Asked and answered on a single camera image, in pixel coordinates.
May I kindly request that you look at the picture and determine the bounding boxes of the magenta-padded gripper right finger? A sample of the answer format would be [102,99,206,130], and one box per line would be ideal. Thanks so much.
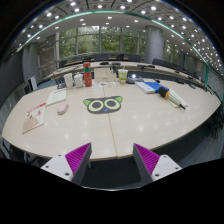
[132,143,183,186]

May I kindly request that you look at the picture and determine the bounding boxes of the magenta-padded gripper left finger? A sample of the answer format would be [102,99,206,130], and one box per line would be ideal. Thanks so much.
[40,142,93,186]

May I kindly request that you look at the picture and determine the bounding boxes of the pink computer mouse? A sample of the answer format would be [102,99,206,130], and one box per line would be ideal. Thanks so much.
[56,102,70,116]

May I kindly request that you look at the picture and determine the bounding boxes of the cat-face mouse pad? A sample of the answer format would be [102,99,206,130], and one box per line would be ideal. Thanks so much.
[83,95,124,115]

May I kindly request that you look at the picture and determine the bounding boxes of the red and white magazine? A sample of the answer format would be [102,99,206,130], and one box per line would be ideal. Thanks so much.
[22,101,47,135]

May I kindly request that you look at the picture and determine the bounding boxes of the cream paper booklet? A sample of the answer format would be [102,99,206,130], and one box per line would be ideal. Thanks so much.
[45,88,68,107]

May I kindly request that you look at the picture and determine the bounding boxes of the blue and white folder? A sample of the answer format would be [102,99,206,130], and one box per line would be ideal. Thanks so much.
[134,81,170,95]

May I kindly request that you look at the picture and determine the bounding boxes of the black gooseneck microphone unit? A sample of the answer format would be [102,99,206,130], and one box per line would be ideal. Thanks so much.
[54,75,67,90]

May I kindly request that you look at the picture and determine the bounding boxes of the white paper cup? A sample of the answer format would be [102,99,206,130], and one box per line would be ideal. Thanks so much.
[63,73,74,90]

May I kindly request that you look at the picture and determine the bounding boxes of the white lidded mug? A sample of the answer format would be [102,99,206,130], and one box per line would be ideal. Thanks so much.
[73,72,85,89]

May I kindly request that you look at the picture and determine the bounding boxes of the grey desk microphone unit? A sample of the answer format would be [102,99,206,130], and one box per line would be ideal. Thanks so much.
[125,75,145,85]

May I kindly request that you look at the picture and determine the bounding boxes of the red bottle with green band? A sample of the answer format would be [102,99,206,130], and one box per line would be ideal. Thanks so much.
[83,62,93,88]

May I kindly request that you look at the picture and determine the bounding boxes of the colourful sticker sheet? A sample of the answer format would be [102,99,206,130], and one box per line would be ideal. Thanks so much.
[93,81,118,89]

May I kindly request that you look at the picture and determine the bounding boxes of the long curved conference desk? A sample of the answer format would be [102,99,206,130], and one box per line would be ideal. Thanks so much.
[43,60,208,89]

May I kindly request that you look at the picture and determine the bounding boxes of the green printed paper cup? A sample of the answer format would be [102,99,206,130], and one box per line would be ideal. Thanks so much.
[117,68,129,85]

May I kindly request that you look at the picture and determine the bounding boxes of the beige cardboard box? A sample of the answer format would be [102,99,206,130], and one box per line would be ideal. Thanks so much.
[93,67,118,83]

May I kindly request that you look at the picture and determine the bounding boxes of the group of dark office chairs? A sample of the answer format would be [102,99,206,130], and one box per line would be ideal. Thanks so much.
[58,53,214,84]

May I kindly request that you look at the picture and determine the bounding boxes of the group of ceiling lights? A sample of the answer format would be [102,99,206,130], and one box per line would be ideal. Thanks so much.
[19,0,223,68]

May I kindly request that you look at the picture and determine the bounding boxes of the white board leaning at wall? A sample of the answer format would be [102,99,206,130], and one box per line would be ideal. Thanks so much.
[27,75,38,93]

